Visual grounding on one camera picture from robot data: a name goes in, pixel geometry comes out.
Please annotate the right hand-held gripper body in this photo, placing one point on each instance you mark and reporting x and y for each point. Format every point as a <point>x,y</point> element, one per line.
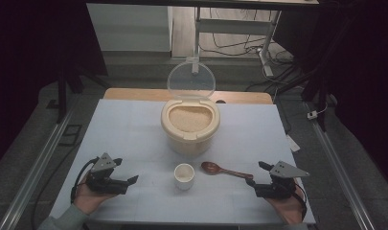
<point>278,188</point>

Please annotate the clear round container lid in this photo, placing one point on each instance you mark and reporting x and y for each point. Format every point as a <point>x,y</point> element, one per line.
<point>191,80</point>

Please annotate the person's left hand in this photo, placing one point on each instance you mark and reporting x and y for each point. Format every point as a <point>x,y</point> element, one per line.
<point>89,199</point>

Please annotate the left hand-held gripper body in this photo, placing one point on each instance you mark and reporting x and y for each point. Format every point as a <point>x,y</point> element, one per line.
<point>102,183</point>

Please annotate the white desk frame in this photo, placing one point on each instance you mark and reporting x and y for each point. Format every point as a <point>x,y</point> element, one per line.
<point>233,26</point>

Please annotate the black floor frame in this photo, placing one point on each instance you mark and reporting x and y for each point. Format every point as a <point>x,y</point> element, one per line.
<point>63,135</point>

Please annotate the rice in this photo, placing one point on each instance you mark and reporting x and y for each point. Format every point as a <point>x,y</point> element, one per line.
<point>190,119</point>

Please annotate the wooden table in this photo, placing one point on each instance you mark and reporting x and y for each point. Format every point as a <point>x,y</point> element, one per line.
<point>134,94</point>

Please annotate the brown wooden spoon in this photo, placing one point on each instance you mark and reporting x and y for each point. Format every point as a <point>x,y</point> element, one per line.
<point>210,168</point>

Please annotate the black stand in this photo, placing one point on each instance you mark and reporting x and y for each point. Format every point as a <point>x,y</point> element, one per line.
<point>62,96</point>
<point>322,92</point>

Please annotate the white table mat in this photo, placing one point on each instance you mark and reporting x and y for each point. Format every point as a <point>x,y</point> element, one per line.
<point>134,134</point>

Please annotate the metal floor rail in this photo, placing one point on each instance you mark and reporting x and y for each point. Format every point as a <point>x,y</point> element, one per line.
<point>38,166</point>
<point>341,172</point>

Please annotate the person's right hand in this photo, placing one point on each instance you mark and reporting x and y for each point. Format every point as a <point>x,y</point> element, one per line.
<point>289,209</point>

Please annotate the small white box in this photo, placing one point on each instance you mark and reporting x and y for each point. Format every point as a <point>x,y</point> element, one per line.
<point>312,115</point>

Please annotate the white paper tag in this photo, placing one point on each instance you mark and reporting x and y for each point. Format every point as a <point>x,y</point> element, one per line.
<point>293,143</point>

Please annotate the beige rice container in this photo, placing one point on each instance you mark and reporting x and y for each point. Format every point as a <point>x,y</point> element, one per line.
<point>190,142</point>

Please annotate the white cup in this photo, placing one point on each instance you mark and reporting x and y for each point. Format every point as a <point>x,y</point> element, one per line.
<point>184,182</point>

